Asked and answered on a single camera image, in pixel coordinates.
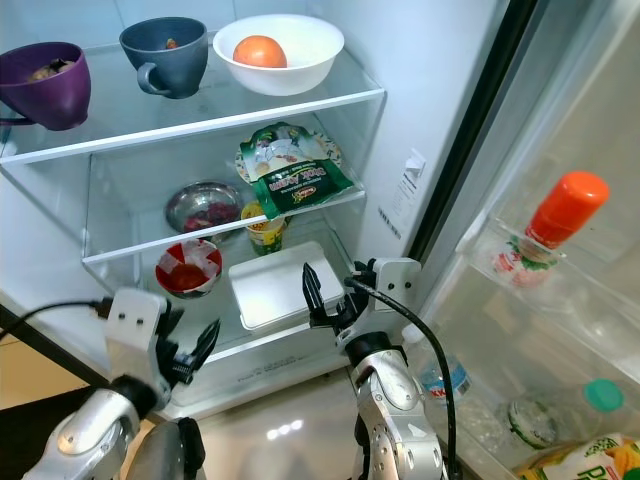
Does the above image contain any white lidded food container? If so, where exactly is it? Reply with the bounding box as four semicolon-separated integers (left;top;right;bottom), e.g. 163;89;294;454
228;241;346;332

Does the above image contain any round orange fruit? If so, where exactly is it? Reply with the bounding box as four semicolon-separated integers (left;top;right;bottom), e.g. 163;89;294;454
232;35;288;70

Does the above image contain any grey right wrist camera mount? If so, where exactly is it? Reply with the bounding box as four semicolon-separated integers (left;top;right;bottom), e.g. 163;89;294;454
360;257;423;346

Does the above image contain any fridge door with racks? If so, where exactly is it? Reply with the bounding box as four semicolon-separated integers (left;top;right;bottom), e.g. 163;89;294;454
400;0;640;480

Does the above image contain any green and white food packet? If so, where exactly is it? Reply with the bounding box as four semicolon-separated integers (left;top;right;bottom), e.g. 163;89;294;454
235;121;355;222

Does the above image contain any grey fridge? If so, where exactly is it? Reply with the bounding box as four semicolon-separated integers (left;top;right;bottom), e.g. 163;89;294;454
0;0;541;421

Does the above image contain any orange-capped sauce bottle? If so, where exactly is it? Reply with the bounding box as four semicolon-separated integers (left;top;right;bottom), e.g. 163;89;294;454
493;170;611;293

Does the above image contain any red and white bowl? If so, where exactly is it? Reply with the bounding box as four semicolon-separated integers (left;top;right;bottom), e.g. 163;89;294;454
155;239;224;299

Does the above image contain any wide glass fridge shelf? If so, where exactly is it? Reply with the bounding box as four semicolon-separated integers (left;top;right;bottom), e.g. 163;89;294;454
0;45;388;167

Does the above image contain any narrow glass fridge shelf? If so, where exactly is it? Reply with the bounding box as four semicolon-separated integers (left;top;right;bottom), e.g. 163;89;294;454
82;140;369;267

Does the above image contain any purple cup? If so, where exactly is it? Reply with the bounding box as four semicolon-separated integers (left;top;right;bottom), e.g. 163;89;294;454
0;41;92;132

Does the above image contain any blue-grey cup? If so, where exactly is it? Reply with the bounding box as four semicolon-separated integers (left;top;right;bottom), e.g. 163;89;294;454
118;17;210;100

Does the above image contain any black floor mat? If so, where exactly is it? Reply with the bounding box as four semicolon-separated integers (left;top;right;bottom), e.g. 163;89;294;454
0;398;83;480

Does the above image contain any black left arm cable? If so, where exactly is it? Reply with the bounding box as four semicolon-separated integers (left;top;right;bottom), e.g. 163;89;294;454
0;297;118;323

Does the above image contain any pale brown food lump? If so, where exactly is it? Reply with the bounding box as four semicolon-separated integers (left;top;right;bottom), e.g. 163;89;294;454
28;58;76;83

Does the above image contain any white printed fridge sticker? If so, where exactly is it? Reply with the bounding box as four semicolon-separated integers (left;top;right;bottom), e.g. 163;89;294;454
377;148;428;241

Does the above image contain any steel bowl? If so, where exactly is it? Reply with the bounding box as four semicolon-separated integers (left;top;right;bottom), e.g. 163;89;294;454
165;180;246;236

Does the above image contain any yellow and green cup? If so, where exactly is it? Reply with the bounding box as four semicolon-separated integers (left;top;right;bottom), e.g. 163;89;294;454
240;202;289;257

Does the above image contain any white and green drink carton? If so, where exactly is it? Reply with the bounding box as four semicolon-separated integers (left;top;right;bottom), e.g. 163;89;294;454
512;431;640;480

